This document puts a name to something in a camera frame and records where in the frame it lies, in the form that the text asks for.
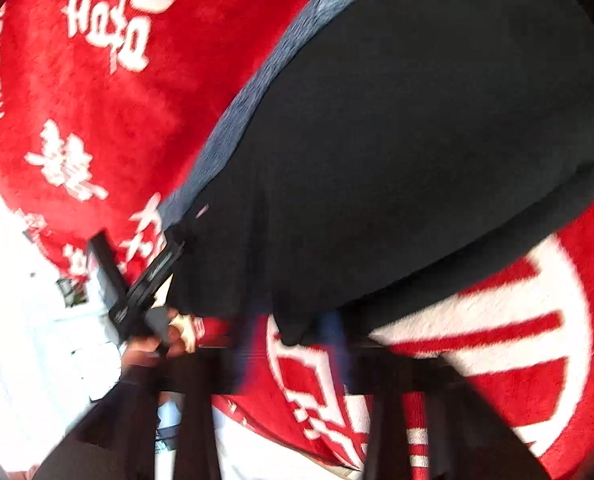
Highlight person's left hand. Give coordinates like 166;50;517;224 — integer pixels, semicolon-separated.
124;310;206;368

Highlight red printed blanket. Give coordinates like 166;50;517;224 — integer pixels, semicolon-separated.
0;0;594;480

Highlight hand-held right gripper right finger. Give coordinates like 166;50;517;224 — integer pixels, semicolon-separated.
321;311;552;480

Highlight person's left forearm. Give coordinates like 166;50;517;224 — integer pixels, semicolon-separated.
32;364;164;480

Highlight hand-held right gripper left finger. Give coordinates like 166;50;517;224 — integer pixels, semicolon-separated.
161;314;262;480

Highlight black pants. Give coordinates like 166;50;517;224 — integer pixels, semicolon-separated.
159;0;594;348

